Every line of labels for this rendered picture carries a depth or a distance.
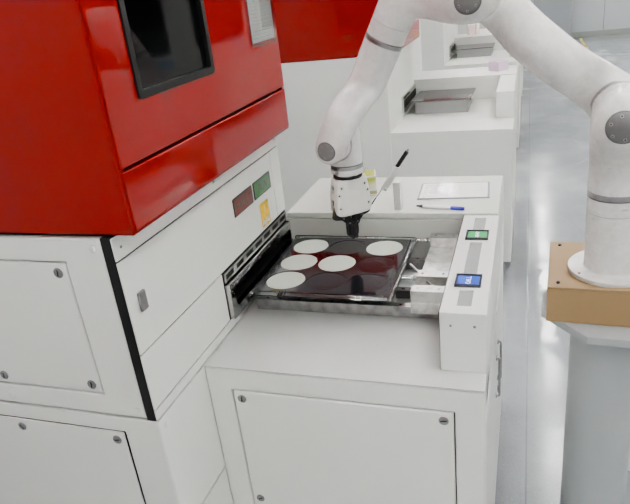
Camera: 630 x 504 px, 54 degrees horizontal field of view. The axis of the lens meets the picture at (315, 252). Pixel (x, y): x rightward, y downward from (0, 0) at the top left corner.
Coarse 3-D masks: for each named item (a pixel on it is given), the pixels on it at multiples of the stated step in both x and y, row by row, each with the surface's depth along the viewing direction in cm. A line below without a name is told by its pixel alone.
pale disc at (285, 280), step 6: (276, 276) 164; (282, 276) 163; (288, 276) 163; (294, 276) 162; (300, 276) 162; (270, 282) 161; (276, 282) 160; (282, 282) 160; (288, 282) 159; (294, 282) 159; (300, 282) 159; (276, 288) 157; (282, 288) 157
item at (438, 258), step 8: (432, 248) 174; (440, 248) 174; (448, 248) 173; (432, 256) 169; (440, 256) 169; (448, 256) 168; (424, 264) 165; (432, 264) 165; (440, 264) 164; (448, 264) 164; (416, 304) 146; (424, 304) 146; (432, 304) 145; (416, 312) 147; (424, 312) 147; (432, 312) 146
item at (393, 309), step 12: (264, 300) 164; (276, 300) 162; (288, 300) 161; (300, 300) 161; (312, 300) 160; (324, 300) 159; (336, 300) 158; (348, 300) 158; (324, 312) 159; (336, 312) 158; (348, 312) 157; (360, 312) 156; (372, 312) 155; (384, 312) 154; (396, 312) 153; (408, 312) 152
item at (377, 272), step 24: (336, 240) 182; (360, 240) 180; (384, 240) 178; (408, 240) 176; (360, 264) 165; (384, 264) 163; (264, 288) 158; (288, 288) 156; (312, 288) 155; (336, 288) 154; (360, 288) 152; (384, 288) 151
